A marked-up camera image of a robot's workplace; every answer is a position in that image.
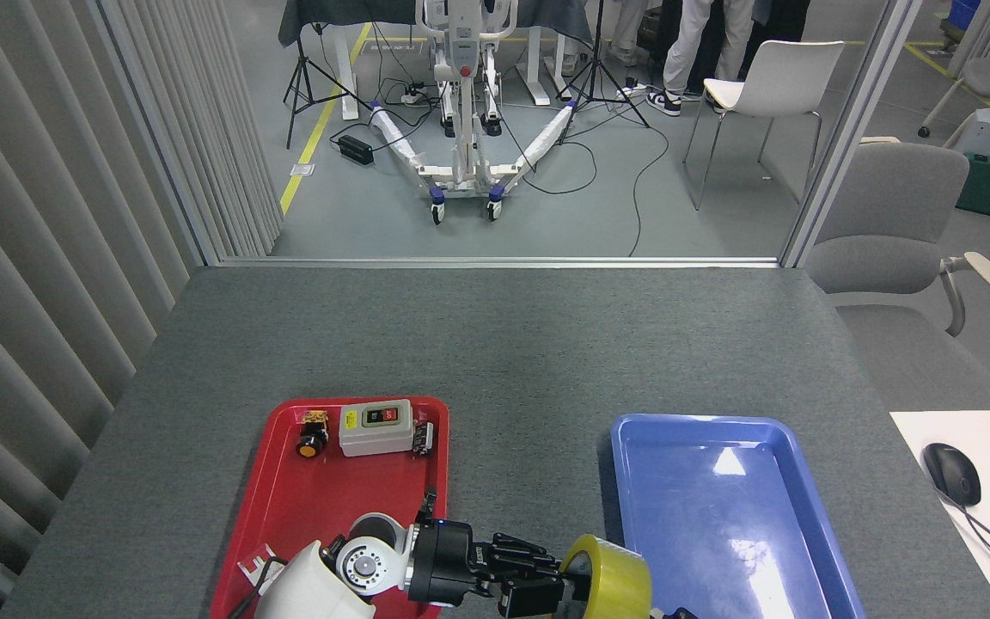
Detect black computer mouse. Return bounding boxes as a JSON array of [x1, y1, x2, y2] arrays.
[[923, 443, 982, 507]]

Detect desk with dark cloth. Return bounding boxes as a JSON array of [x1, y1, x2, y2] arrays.
[[278, 0, 596, 121]]

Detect white plastic block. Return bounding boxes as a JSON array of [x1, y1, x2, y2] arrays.
[[237, 543, 291, 596]]

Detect long black floor cable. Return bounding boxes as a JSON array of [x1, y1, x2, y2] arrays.
[[519, 101, 673, 258]]

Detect red plastic tray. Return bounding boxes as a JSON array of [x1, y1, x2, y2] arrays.
[[210, 396, 450, 619]]

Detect person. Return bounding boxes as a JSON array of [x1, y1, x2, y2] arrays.
[[684, 0, 812, 97], [645, 0, 758, 118]]

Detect black tripod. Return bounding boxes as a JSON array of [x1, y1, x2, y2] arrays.
[[557, 0, 651, 144], [283, 0, 372, 150]]

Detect black power adapter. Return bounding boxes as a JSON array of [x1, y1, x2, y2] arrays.
[[337, 134, 375, 168]]

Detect white chair with metal legs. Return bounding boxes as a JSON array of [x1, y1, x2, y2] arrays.
[[682, 40, 846, 211]]

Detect yellow tape roll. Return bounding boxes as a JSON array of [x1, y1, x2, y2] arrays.
[[557, 534, 653, 619]]

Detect black and orange push button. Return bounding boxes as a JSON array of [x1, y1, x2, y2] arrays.
[[296, 411, 330, 459]]

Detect white stand on wheels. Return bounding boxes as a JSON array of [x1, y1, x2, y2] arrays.
[[369, 0, 578, 225]]

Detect grey office chair with armrest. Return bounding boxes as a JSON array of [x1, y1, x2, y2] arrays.
[[804, 141, 990, 412]]

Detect grey vertical blinds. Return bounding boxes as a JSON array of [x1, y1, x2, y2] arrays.
[[0, 0, 286, 619]]

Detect blue bin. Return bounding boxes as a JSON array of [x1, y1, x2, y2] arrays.
[[945, 0, 982, 36]]

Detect silver post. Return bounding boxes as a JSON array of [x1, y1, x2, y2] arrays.
[[779, 0, 926, 269]]

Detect blue plastic tray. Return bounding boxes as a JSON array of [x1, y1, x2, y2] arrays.
[[611, 414, 867, 619]]

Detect grey two-button switch box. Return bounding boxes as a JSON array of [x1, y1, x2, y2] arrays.
[[339, 399, 415, 457]]

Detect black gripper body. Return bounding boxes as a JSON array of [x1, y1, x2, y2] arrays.
[[407, 520, 480, 608]]

